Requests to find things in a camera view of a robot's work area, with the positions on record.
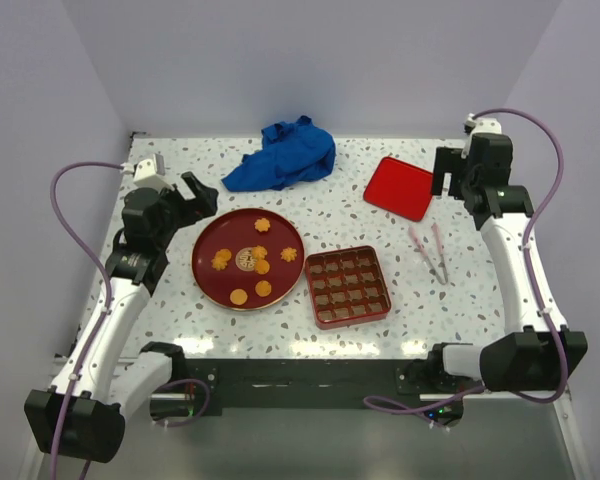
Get round dark red tray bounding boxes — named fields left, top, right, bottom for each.
left=192, top=208, right=305, bottom=311

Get red square box lid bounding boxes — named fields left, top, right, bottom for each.
left=363, top=157, right=433, bottom=222

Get flower cookie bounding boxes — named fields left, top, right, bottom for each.
left=211, top=248, right=232, bottom=271
left=280, top=247, right=298, bottom=263
left=251, top=245, right=267, bottom=260
left=254, top=218, right=271, bottom=233

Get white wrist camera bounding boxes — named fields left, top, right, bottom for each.
left=133, top=154, right=169, bottom=193
left=464, top=113, right=502, bottom=136

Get blue crumpled cloth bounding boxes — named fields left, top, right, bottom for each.
left=222, top=115, right=336, bottom=192

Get round cookie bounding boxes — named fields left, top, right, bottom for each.
left=230, top=289, right=248, bottom=306
left=255, top=280, right=272, bottom=297
left=254, top=259, right=270, bottom=275

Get red compartment cookie box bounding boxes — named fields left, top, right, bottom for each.
left=305, top=246, right=391, bottom=330

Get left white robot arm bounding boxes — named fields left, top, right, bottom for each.
left=24, top=172, right=218, bottom=463

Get flower cookie top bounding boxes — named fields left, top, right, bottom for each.
left=254, top=218, right=271, bottom=233

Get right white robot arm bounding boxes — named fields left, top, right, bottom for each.
left=425, top=133, right=588, bottom=403

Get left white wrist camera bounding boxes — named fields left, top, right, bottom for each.
left=133, top=154, right=169, bottom=193

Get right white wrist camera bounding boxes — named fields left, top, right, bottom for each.
left=464, top=113, right=502, bottom=136

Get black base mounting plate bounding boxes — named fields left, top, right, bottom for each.
left=149, top=357, right=486, bottom=419

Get pink metal tongs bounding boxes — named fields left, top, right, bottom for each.
left=408, top=223, right=449, bottom=285

